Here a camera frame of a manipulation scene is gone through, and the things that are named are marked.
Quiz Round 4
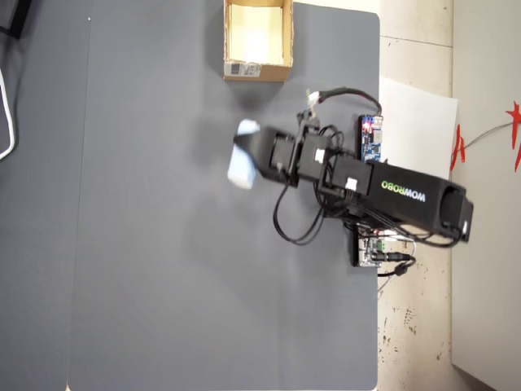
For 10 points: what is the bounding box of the thick black camera cable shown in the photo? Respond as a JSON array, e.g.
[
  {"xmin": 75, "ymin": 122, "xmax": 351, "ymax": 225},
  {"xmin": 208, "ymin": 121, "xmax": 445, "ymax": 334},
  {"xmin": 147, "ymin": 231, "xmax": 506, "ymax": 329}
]
[{"xmin": 311, "ymin": 86, "xmax": 383, "ymax": 117}]

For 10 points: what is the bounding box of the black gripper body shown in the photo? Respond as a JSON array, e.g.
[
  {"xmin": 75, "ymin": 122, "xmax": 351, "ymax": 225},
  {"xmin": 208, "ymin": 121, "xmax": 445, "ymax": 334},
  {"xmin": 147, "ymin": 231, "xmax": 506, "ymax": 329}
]
[{"xmin": 261, "ymin": 127, "xmax": 301, "ymax": 187}]

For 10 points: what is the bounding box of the blue circuit board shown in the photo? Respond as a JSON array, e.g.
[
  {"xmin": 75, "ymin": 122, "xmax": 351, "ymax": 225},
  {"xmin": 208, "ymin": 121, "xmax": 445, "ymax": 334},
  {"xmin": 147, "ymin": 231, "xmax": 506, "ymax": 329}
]
[{"xmin": 357, "ymin": 115, "xmax": 386, "ymax": 163}]

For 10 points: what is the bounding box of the black power plug cable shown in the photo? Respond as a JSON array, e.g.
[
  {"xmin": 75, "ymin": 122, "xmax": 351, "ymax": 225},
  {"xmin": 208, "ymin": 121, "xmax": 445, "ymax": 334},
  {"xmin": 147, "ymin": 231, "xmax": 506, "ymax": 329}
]
[{"xmin": 377, "ymin": 251, "xmax": 417, "ymax": 279}]

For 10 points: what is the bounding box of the small board with power jack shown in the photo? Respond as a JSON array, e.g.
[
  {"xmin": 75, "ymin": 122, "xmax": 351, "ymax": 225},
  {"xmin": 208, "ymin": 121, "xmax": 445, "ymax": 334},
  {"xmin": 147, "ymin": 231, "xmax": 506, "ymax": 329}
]
[{"xmin": 351, "ymin": 233, "xmax": 390, "ymax": 269}]

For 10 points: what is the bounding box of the grey table mat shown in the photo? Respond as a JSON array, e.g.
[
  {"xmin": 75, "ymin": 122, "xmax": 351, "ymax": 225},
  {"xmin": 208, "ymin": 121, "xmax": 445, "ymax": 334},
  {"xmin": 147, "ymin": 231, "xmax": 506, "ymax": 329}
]
[
  {"xmin": 67, "ymin": 0, "xmax": 382, "ymax": 391},
  {"xmin": 0, "ymin": 0, "xmax": 93, "ymax": 391}
]

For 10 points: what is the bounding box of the thin black servo cable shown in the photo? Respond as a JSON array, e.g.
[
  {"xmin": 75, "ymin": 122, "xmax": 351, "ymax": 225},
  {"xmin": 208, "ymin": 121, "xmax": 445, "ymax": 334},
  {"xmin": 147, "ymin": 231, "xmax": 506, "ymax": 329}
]
[{"xmin": 271, "ymin": 185, "xmax": 329, "ymax": 246}]

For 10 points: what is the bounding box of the red paper decoration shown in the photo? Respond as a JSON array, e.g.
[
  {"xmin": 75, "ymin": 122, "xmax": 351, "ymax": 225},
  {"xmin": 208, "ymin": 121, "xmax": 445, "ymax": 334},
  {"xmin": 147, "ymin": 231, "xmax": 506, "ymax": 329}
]
[
  {"xmin": 449, "ymin": 123, "xmax": 468, "ymax": 175},
  {"xmin": 504, "ymin": 100, "xmax": 521, "ymax": 173}
]

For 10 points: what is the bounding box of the white paper sheet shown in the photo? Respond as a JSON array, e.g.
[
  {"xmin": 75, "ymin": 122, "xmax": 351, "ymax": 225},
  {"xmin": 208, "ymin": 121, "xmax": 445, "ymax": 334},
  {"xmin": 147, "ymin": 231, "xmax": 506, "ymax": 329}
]
[{"xmin": 378, "ymin": 76, "xmax": 459, "ymax": 181}]

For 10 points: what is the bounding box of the thin grey floor cable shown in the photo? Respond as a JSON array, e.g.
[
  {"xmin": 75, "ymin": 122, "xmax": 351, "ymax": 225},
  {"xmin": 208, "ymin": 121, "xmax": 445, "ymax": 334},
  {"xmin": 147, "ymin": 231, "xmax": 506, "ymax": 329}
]
[{"xmin": 463, "ymin": 121, "xmax": 514, "ymax": 150}]

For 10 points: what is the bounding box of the white rimmed dark object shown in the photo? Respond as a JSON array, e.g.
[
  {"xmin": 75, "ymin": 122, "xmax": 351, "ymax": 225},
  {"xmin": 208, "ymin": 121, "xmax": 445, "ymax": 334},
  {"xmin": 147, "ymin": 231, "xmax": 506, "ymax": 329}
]
[{"xmin": 0, "ymin": 68, "xmax": 20, "ymax": 163}]

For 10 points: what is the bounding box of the brown cardboard box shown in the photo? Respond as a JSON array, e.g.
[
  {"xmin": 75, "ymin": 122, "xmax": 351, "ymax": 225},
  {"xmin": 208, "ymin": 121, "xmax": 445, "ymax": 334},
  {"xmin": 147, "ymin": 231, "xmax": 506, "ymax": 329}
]
[{"xmin": 222, "ymin": 0, "xmax": 295, "ymax": 83}]

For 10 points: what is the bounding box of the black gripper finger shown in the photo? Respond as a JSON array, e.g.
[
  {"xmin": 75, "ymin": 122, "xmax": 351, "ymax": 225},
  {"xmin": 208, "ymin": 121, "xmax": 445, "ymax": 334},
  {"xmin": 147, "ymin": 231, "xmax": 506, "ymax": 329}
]
[{"xmin": 233, "ymin": 128, "xmax": 273, "ymax": 181}]

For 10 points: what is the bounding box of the black object at edge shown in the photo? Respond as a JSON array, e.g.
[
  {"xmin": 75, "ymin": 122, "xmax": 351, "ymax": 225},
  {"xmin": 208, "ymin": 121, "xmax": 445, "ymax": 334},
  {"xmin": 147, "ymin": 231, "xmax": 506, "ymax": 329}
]
[{"xmin": 0, "ymin": 0, "xmax": 34, "ymax": 41}]

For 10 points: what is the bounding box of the white cabinet panel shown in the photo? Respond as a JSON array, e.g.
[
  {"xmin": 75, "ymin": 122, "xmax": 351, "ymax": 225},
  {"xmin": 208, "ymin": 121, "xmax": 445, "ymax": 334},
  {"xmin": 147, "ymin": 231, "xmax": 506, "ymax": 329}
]
[{"xmin": 450, "ymin": 0, "xmax": 521, "ymax": 391}]

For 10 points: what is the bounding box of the light blue cloth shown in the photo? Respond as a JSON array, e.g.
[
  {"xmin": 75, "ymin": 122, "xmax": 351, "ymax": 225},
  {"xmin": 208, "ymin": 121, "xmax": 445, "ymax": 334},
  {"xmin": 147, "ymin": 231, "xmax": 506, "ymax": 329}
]
[{"xmin": 226, "ymin": 118, "xmax": 262, "ymax": 191}]

